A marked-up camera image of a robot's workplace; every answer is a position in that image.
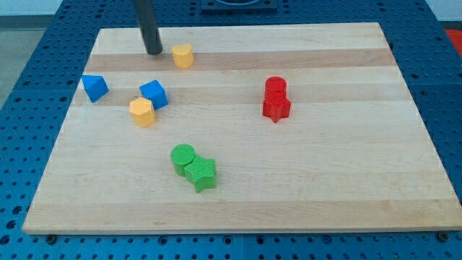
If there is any red cylinder block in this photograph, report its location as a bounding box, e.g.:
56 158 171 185
264 77 287 100

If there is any red star block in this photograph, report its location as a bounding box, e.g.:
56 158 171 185
262 96 292 123

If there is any light wooden board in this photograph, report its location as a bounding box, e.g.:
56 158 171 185
22 22 461 235

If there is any blue triangular block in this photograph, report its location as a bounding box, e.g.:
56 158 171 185
82 75 109 103

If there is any green cylinder block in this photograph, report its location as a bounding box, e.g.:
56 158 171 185
170 144 196 177

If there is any blue cube block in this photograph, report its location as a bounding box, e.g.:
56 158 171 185
139 80 168 110

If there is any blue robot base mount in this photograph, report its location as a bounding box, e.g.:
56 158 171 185
199 0 279 13

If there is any green star block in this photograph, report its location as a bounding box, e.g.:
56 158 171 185
184 155 217 193

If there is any yellow hexagon block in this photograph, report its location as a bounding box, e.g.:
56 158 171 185
129 97 156 127

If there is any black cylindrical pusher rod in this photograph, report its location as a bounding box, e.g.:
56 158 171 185
132 0 163 55

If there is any yellow heart block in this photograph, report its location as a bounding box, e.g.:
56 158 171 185
172 43 194 69

